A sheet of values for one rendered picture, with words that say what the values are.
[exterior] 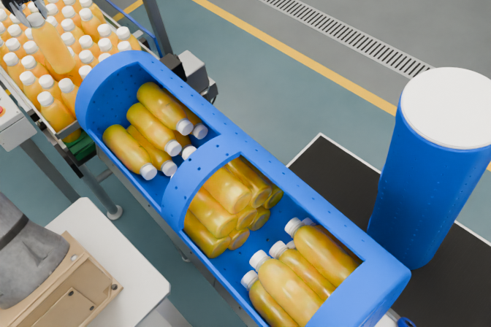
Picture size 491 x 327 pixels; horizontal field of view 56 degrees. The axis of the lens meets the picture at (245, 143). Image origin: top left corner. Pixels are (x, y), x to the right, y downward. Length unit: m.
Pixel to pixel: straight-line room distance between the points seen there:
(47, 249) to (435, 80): 1.06
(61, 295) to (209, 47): 2.35
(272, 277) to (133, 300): 0.28
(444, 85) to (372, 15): 1.85
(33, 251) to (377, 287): 0.59
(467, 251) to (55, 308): 1.66
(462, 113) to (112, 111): 0.95
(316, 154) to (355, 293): 1.47
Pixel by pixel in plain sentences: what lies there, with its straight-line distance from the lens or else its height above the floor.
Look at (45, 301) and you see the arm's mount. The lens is 0.86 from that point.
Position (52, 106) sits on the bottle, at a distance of 1.46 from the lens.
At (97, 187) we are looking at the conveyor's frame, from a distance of 2.21.
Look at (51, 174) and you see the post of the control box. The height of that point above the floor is 0.73.
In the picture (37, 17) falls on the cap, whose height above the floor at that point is 1.28.
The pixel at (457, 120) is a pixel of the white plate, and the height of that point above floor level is 1.04.
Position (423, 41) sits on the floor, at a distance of 3.04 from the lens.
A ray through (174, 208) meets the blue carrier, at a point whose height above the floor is 1.17.
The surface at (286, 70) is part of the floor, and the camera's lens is 2.81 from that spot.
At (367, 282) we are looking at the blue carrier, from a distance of 0.85.
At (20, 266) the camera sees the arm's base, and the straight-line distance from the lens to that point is 0.87.
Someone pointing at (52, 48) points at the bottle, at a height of 1.19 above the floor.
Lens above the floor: 2.03
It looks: 54 degrees down
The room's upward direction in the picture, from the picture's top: 11 degrees counter-clockwise
